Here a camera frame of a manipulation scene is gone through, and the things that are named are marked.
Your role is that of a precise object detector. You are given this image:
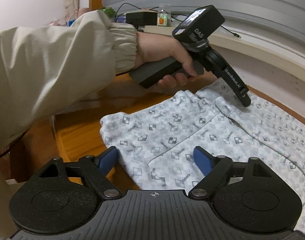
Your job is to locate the person's khaki clothing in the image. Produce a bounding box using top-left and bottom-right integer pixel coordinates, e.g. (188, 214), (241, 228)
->
(0, 152), (27, 240)

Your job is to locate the blurred clutter pile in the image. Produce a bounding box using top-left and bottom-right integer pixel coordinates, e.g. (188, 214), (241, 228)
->
(50, 7), (93, 27)

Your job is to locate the person's left forearm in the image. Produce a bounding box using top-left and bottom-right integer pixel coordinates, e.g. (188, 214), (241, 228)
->
(0, 10), (141, 152)

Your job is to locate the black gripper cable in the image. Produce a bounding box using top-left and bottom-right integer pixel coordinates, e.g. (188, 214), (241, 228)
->
(0, 125), (30, 161)

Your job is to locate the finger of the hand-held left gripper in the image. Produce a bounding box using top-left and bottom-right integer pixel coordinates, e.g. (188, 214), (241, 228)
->
(236, 87), (252, 107)

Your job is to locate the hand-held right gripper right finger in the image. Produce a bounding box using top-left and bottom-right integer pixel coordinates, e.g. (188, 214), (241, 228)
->
(188, 145), (278, 201)

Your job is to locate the small glass jar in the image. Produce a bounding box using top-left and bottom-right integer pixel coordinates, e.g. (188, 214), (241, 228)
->
(157, 4), (172, 27)

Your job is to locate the white checker print garment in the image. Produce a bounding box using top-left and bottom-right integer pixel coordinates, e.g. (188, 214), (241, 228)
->
(100, 79), (305, 238)

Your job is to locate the person's left hand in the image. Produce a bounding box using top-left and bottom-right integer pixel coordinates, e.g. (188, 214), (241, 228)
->
(138, 32), (198, 95)

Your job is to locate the black box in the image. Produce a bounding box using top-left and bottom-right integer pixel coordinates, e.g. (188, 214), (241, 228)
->
(126, 11), (158, 27)

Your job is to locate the green-topped clear container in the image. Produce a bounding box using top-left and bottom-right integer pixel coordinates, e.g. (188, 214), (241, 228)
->
(99, 6), (117, 23)

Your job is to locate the beige window sill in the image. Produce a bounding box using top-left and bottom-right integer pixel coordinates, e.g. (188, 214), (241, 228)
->
(139, 25), (305, 67)

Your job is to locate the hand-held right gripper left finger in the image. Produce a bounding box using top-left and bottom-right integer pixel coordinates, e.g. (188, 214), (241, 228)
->
(30, 145), (123, 201)

